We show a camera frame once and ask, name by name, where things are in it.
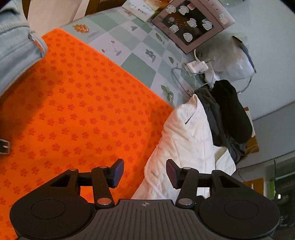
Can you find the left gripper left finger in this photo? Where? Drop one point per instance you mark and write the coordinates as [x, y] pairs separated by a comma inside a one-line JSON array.
[[103, 178]]

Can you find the green checkered tablecloth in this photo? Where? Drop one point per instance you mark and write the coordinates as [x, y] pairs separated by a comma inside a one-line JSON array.
[[141, 49]]

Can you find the black folded garment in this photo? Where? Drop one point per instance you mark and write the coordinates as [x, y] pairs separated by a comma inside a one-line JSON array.
[[234, 118]]

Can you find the pink water dispenser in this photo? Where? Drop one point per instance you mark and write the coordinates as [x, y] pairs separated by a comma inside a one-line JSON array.
[[191, 23]]

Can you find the white plastic bag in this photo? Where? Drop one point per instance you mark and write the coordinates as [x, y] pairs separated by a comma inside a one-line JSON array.
[[228, 55]]

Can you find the dark grey folded clothes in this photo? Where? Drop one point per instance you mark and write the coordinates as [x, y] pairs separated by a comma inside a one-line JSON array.
[[220, 138]]

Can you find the light blue denim jeans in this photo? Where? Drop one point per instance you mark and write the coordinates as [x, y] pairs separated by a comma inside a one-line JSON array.
[[21, 47]]

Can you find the white quilted vest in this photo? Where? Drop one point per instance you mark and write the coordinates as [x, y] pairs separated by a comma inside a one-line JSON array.
[[187, 140]]

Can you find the black belt with buckle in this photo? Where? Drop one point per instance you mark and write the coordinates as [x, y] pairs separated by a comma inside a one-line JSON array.
[[4, 147]]

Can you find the orange patterned table mat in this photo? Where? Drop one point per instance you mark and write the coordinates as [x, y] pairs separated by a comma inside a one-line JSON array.
[[75, 109]]

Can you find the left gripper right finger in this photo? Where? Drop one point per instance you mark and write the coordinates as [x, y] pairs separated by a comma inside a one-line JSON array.
[[186, 180]]

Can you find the white power strip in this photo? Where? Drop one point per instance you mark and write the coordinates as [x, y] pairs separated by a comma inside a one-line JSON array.
[[197, 67]]

